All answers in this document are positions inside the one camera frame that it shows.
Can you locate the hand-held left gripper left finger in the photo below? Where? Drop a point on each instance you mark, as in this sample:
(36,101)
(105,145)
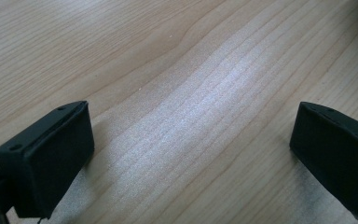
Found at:
(48,155)

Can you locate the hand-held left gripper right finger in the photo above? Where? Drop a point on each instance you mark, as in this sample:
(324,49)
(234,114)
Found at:
(335,152)

